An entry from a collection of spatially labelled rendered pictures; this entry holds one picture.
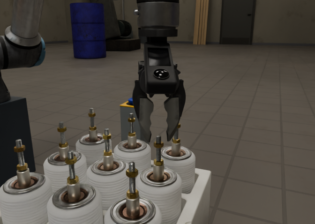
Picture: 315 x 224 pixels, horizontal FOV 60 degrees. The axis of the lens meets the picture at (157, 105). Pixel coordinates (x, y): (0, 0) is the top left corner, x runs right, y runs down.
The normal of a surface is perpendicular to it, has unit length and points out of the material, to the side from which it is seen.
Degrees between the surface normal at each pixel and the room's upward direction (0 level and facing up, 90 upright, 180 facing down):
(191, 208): 0
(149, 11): 90
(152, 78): 29
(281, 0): 90
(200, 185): 0
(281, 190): 0
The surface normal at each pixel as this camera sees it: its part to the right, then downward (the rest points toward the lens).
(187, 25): -0.39, 0.25
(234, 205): 0.00, -0.96
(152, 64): 0.08, -0.72
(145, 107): 0.11, 0.27
